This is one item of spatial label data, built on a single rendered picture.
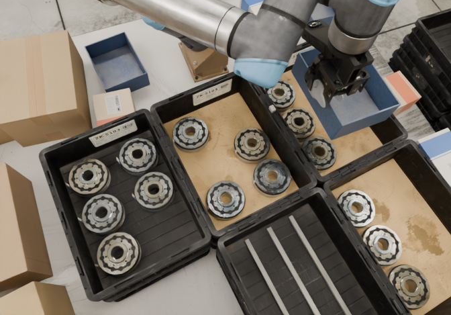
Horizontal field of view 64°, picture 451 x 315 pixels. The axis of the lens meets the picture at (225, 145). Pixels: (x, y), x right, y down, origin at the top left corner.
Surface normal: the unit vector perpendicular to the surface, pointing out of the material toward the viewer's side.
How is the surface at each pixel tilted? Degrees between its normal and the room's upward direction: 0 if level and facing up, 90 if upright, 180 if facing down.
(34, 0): 0
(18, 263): 0
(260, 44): 37
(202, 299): 0
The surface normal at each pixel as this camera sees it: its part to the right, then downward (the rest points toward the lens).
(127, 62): 0.05, -0.41
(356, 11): -0.51, 0.79
